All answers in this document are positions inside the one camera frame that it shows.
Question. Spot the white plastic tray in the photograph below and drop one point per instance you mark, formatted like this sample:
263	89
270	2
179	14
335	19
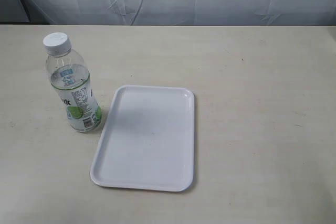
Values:
147	141

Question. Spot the clear plastic drink bottle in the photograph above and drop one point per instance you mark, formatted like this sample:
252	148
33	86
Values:
69	76

